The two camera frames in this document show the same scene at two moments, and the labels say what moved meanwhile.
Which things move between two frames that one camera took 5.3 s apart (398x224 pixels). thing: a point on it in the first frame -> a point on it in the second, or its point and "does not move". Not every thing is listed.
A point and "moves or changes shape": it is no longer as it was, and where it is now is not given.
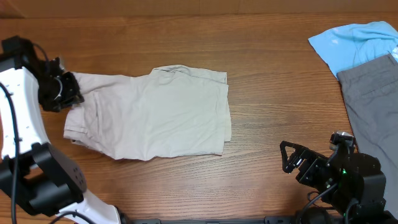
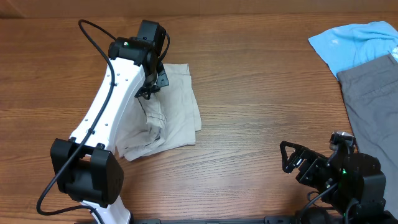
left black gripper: (72, 99) -> (162, 81)
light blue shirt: (346, 46) does not move
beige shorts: (166, 112) moves or changes shape
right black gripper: (314, 162) does not move
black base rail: (273, 219) does not move
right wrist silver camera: (346, 142) does not move
